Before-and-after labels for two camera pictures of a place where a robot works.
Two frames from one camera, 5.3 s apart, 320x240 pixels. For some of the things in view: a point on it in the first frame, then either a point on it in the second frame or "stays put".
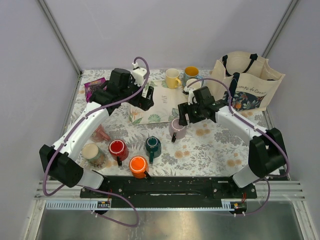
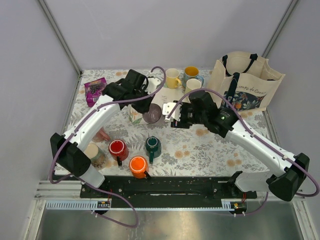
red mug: x=118 y=150 stays put
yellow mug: x=172 y=75 stays put
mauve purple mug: x=174 y=127 → x=153 y=114
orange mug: x=137 y=165 stays put
